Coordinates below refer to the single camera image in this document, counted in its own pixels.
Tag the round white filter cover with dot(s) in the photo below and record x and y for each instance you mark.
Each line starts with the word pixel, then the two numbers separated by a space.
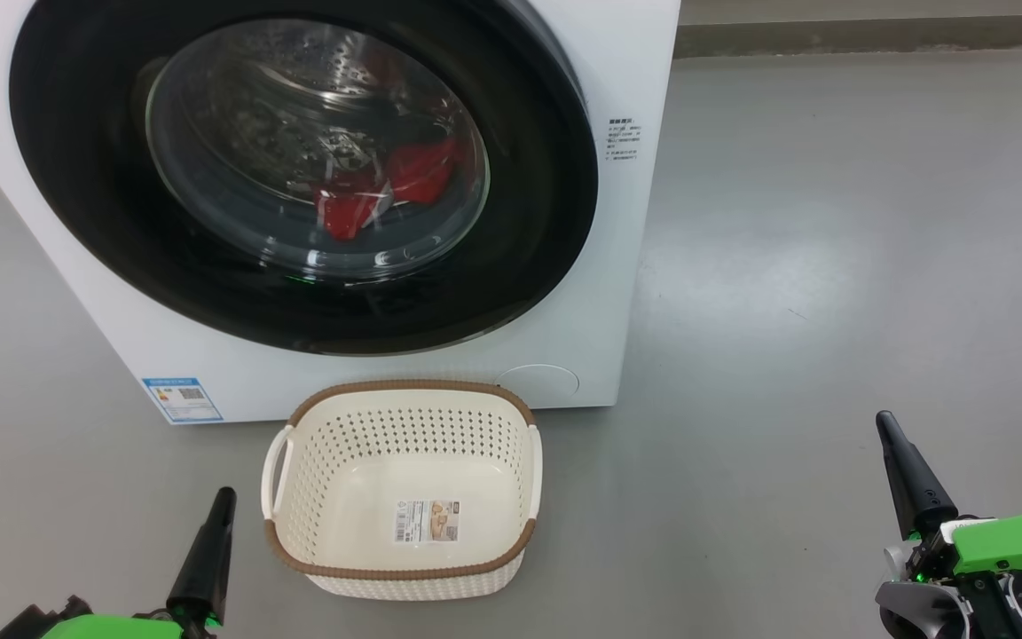
pixel 538 386

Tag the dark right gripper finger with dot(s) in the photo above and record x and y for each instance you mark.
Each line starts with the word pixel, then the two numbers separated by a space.
pixel 915 484

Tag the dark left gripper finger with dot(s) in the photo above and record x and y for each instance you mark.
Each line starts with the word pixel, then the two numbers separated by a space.
pixel 202 559

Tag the printed warning text sticker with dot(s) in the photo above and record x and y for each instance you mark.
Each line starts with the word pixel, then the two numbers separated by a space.
pixel 622 139

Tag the paper product label sticker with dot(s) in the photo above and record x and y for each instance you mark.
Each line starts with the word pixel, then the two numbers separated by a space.
pixel 427 521

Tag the cream laundry basket brown rim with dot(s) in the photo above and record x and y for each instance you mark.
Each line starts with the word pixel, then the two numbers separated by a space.
pixel 369 532

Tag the blue energy label sticker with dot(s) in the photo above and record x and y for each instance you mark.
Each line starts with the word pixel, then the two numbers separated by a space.
pixel 181 399

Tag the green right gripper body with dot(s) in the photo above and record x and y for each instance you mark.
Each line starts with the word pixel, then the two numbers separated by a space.
pixel 1017 541

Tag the red and white garment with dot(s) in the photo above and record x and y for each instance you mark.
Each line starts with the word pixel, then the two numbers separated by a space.
pixel 347 217

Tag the white front-load washing machine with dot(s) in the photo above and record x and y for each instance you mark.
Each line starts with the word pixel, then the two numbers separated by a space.
pixel 617 266

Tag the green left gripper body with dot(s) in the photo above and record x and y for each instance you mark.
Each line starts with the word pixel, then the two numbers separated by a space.
pixel 112 628

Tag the black round glass washer door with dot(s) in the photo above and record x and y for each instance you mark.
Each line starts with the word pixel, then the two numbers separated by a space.
pixel 76 177

